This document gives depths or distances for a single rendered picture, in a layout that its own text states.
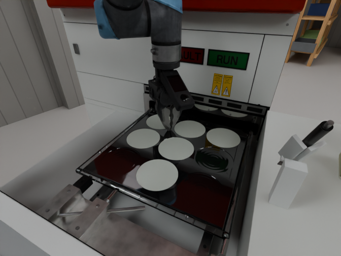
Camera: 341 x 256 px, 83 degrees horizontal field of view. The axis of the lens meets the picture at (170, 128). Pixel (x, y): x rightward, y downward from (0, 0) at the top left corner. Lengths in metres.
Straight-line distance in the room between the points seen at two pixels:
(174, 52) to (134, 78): 0.33
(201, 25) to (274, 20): 0.19
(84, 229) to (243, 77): 0.55
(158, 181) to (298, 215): 0.27
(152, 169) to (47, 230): 0.24
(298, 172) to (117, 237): 0.32
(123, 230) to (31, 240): 0.15
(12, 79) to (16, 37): 0.45
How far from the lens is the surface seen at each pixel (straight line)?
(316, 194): 0.44
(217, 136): 0.61
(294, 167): 0.33
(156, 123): 0.65
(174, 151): 0.54
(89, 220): 0.42
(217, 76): 0.65
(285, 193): 0.36
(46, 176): 0.68
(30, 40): 2.87
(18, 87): 2.91
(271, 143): 0.51
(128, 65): 0.79
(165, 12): 0.48
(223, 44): 0.62
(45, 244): 0.36
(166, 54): 0.50
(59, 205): 0.47
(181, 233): 0.48
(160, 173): 0.48
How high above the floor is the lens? 1.25
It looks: 34 degrees down
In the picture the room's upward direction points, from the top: straight up
